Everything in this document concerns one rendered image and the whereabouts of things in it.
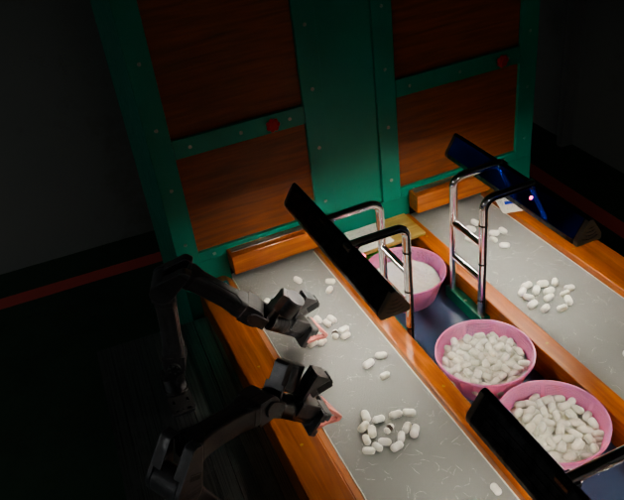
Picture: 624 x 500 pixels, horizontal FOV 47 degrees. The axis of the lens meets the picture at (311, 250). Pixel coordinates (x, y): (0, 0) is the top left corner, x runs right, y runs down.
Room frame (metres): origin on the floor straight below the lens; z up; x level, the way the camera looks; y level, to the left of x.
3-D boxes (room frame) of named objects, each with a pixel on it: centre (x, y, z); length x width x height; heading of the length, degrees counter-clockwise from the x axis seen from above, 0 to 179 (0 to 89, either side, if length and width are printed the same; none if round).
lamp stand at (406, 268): (1.61, -0.15, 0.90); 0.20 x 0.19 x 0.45; 19
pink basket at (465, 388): (1.42, -0.43, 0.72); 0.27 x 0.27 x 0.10
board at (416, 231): (2.05, -0.21, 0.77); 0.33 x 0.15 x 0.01; 109
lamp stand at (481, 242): (1.74, -0.53, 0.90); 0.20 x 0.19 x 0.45; 19
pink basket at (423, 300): (1.84, -0.28, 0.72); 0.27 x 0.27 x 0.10
